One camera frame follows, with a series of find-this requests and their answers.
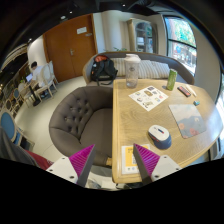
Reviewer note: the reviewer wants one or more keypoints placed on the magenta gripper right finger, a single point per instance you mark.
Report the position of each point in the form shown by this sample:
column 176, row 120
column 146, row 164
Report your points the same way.
column 146, row 162

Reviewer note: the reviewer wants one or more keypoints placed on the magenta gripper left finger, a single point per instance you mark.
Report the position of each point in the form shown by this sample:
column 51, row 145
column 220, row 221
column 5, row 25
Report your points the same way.
column 82, row 162

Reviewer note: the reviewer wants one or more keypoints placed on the white and blue computer mouse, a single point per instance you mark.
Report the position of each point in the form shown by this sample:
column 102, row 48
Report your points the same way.
column 160, row 136

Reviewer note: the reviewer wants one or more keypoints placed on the yellow and white table card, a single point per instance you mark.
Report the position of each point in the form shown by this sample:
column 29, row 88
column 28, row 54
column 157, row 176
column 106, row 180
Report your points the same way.
column 128, row 164

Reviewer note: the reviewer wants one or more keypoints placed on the grey tufted armchair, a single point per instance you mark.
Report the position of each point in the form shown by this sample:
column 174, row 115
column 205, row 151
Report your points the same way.
column 84, row 118

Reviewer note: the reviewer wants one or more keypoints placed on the wooden table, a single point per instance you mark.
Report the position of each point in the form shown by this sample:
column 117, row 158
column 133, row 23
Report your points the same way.
column 131, row 123

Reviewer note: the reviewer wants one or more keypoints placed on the white sticker sheet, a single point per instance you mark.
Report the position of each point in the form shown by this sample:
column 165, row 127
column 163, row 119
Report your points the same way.
column 149, row 97

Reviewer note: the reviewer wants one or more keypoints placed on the small teal eraser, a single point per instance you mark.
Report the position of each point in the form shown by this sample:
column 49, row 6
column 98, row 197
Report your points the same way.
column 196, row 103

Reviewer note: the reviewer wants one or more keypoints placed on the black and red remote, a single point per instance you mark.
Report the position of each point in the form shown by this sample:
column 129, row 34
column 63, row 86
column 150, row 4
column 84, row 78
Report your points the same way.
column 184, row 91

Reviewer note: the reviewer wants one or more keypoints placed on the blue upholstered chair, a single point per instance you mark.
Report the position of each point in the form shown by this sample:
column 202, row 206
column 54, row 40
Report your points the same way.
column 8, row 124

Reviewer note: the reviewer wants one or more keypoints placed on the white pen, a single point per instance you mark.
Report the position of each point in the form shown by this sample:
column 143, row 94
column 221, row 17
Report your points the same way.
column 191, row 90

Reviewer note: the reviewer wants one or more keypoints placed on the white wooden chair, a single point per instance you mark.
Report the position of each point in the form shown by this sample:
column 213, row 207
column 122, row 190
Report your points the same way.
column 48, row 80

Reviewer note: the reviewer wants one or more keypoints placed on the green drink can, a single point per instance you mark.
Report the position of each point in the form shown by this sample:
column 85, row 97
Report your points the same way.
column 171, row 79

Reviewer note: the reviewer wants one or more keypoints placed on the black backpack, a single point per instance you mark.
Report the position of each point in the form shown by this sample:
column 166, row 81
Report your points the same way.
column 103, row 70

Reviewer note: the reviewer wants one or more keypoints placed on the grey sofa with striped cushions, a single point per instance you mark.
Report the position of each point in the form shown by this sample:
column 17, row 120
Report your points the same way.
column 152, row 66

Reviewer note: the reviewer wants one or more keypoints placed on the person in white shirt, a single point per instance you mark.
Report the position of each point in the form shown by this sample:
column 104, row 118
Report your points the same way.
column 36, row 74

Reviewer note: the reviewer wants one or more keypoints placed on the clear plastic shaker bottle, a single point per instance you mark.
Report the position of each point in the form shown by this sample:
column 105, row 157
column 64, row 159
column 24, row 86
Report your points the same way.
column 132, row 62

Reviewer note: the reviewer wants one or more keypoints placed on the wooden double door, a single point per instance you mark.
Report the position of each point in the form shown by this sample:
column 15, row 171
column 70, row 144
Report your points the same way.
column 70, row 45

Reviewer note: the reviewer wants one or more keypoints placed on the large window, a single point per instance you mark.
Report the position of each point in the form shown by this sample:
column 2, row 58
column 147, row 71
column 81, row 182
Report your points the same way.
column 181, row 43

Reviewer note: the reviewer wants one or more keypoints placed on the glass display cabinet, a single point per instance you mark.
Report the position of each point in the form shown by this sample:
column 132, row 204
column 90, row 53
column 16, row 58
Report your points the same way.
column 142, row 35

